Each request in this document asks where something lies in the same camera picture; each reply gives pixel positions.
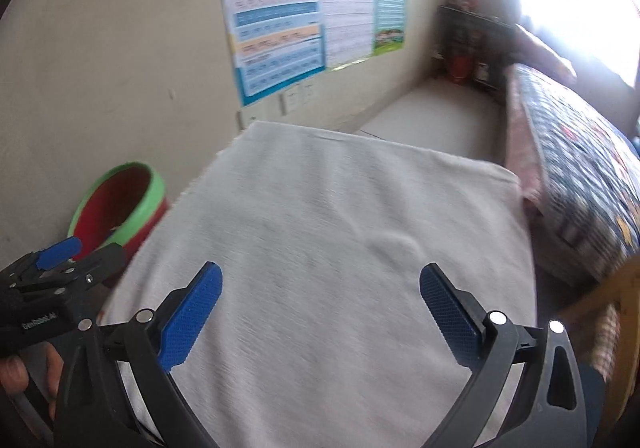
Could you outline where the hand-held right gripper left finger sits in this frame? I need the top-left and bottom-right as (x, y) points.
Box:
(52, 261), (223, 448)

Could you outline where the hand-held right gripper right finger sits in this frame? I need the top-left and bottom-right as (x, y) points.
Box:
(419, 262), (588, 448)

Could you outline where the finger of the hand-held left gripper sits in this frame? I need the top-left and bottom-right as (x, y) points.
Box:
(20, 243), (126, 294)
(0, 237), (83, 281)

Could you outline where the red bin with green rim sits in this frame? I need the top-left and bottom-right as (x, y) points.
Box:
(67, 162), (173, 261)

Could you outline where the person's left hand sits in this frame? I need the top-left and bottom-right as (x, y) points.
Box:
(0, 343), (65, 424)

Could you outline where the white towel table cover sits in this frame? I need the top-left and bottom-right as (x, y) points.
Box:
(100, 121), (538, 448)

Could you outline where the pink checked cushion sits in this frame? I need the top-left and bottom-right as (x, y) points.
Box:
(587, 303), (626, 379)

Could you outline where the wooden chair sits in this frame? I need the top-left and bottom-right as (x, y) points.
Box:
(560, 268), (640, 434)

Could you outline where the red container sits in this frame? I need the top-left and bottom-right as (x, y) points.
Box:
(447, 53), (471, 85)

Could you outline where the pink pillow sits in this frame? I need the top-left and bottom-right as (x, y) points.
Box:
(515, 23), (578, 82)

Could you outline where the dark bedside shelf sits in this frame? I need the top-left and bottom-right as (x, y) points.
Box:
(434, 3), (518, 92)

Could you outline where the blue striped wall poster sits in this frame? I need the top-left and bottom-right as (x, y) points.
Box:
(215, 0), (327, 108)

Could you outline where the green wall poster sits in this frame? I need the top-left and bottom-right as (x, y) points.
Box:
(372, 0), (410, 58)

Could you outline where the white wall poster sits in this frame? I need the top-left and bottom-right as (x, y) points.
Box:
(317, 0), (377, 70)

